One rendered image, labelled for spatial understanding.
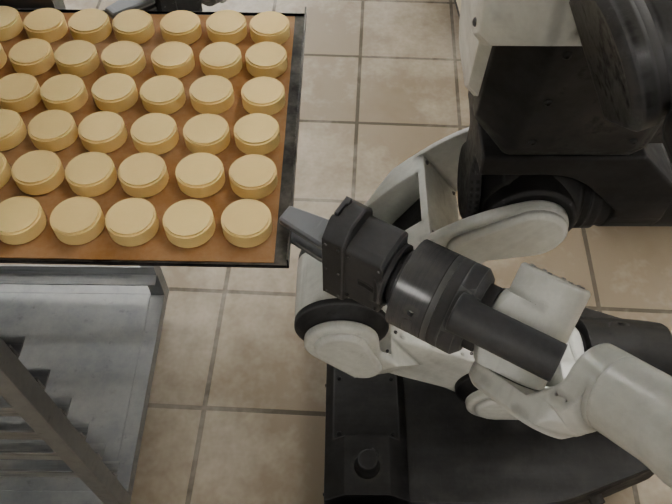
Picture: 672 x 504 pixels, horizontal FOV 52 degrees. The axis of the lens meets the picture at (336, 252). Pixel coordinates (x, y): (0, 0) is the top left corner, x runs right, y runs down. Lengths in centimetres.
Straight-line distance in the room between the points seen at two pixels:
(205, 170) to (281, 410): 89
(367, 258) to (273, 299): 106
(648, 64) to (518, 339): 25
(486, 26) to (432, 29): 181
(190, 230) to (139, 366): 80
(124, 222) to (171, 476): 89
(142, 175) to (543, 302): 42
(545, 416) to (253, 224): 32
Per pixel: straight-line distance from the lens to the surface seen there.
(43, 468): 135
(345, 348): 102
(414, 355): 116
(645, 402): 54
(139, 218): 71
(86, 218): 72
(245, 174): 72
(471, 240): 83
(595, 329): 130
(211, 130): 77
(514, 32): 58
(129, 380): 146
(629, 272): 185
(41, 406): 98
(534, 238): 84
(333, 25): 240
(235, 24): 91
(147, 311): 153
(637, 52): 43
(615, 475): 140
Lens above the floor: 141
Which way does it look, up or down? 54 degrees down
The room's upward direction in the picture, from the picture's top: straight up
